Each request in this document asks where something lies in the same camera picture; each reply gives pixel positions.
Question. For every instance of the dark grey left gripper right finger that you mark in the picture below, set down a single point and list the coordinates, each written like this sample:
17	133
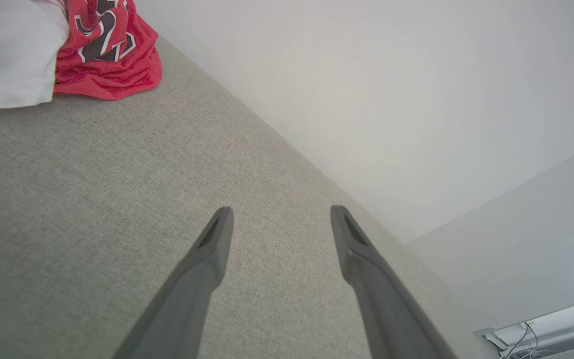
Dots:
386	309

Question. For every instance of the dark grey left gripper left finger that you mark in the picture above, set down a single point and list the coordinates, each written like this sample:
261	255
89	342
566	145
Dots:
187	299

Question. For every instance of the red basketball jersey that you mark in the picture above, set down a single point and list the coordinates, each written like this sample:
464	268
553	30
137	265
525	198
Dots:
117	75

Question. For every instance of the grey fabric sofa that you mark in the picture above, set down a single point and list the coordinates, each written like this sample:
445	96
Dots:
92	199

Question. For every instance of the white garment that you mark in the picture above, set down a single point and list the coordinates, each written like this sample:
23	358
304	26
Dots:
8	55

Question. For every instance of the white wall unit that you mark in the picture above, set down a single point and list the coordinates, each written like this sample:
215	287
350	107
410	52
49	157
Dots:
561	336

